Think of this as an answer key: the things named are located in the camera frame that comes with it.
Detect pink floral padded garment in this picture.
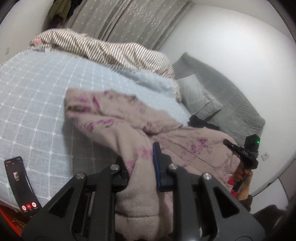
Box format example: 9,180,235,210
66,89,240,240

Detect dark clothes hanging in corner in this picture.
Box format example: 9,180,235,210
47,0,82,29

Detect right hand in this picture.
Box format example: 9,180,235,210
233,166,253,201

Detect grey quilted headboard cushion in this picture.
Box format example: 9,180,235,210
173,53,265,145

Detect black smartphone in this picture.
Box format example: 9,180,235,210
4,156,41,216

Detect red object under bed edge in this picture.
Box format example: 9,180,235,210
1,201,30,236

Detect grey pillow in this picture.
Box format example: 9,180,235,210
177,74,223,120

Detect light blue checked bedspread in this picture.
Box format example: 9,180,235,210
1,50,190,206

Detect grey patterned curtain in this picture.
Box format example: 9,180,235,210
65,0,194,50

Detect brown striped blanket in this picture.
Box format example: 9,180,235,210
29,28,182,102

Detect white wall socket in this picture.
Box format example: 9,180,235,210
261,151,269,161

